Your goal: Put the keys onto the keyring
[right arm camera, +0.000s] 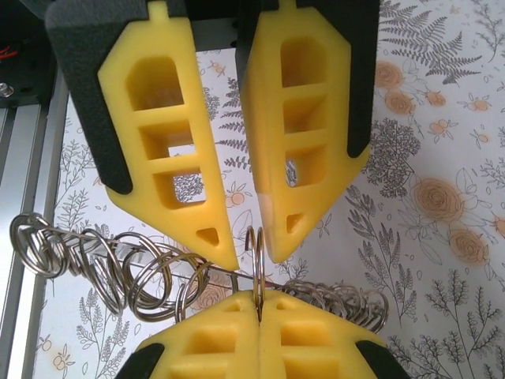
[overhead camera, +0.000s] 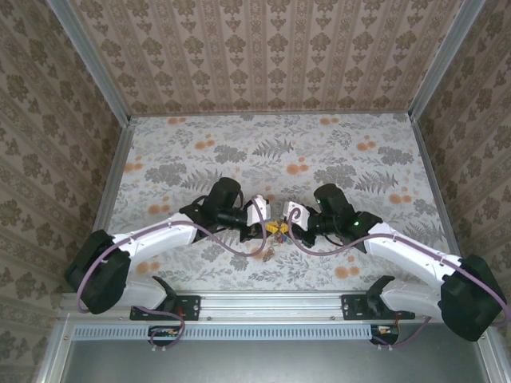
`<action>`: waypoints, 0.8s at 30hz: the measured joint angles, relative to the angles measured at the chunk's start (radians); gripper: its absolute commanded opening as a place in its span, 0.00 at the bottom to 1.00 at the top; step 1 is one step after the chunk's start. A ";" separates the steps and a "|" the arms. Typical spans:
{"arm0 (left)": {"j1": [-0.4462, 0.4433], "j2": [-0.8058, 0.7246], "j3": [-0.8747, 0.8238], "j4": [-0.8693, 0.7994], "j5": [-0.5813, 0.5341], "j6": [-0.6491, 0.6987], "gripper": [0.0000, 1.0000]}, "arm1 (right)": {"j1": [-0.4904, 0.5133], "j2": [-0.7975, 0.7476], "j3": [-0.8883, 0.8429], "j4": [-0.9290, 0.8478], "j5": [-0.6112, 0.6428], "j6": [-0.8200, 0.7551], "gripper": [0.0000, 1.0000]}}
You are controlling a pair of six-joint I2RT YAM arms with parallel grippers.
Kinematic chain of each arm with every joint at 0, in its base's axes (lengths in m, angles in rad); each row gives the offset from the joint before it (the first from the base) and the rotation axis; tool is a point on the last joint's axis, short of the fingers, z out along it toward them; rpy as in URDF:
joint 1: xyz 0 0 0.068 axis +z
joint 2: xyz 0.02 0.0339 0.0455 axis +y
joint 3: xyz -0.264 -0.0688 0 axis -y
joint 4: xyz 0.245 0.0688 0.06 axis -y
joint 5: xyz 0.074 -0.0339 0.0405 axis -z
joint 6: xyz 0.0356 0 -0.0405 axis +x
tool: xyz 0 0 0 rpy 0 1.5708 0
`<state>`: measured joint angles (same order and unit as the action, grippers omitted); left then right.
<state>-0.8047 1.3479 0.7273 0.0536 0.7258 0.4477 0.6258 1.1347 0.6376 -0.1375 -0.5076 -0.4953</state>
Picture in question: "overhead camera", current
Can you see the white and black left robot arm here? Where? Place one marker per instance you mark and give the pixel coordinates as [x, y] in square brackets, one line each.
[159, 239]

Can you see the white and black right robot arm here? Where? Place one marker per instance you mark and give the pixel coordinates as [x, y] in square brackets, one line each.
[407, 251]

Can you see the grey metal panel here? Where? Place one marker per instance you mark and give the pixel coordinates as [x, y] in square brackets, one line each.
[239, 363]

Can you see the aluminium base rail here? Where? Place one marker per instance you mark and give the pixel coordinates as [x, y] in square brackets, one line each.
[271, 305]

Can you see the aluminium corner post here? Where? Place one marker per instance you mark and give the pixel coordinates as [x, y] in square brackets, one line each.
[92, 60]
[443, 60]

